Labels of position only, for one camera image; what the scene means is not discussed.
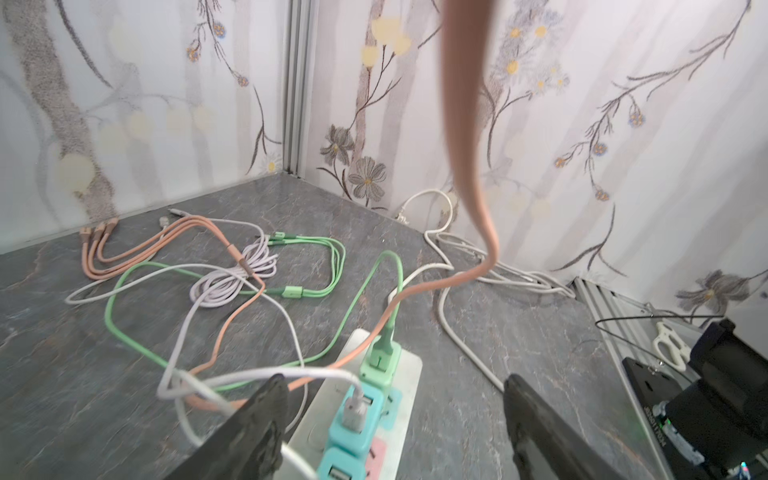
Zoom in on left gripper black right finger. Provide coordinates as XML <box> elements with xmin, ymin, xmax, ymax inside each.
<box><xmin>503</xmin><ymin>374</ymin><xmax>621</xmax><ymax>479</ymax></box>

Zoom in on white six-outlet colourful power strip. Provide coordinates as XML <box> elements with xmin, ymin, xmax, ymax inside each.
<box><xmin>288</xmin><ymin>349</ymin><xmax>423</xmax><ymax>479</ymax></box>

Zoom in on white cable of long strip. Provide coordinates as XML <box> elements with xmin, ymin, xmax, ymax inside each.
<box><xmin>383</xmin><ymin>188</ymin><xmax>577</xmax><ymax>394</ymax></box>

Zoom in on dark green charger plug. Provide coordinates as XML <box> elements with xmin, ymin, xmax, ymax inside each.
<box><xmin>360</xmin><ymin>327</ymin><xmax>402</xmax><ymax>396</ymax></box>

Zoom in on white cable of small strip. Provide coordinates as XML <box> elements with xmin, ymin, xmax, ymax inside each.
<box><xmin>436</xmin><ymin>281</ymin><xmax>508</xmax><ymax>394</ymax></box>

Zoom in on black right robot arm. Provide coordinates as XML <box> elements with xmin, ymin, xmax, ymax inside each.
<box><xmin>622</xmin><ymin>319</ymin><xmax>767</xmax><ymax>479</ymax></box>

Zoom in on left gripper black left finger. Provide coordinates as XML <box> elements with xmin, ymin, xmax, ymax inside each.
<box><xmin>167</xmin><ymin>374</ymin><xmax>288</xmax><ymax>480</ymax></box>

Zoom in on pink multi-head cable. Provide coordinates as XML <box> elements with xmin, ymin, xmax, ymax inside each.
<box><xmin>79</xmin><ymin>0</ymin><xmax>500</xmax><ymax>412</ymax></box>

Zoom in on teal charger plug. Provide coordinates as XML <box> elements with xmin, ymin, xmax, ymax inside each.
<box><xmin>326</xmin><ymin>383</ymin><xmax>385</xmax><ymax>459</ymax></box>
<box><xmin>316</xmin><ymin>447</ymin><xmax>368</xmax><ymax>480</ymax></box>

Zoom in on white scissors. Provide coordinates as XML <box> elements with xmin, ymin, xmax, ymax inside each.
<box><xmin>652</xmin><ymin>321</ymin><xmax>692</xmax><ymax>373</ymax></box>

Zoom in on green multi-head charging cable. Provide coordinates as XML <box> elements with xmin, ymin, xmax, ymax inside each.
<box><xmin>103</xmin><ymin>231</ymin><xmax>405</xmax><ymax>394</ymax></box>

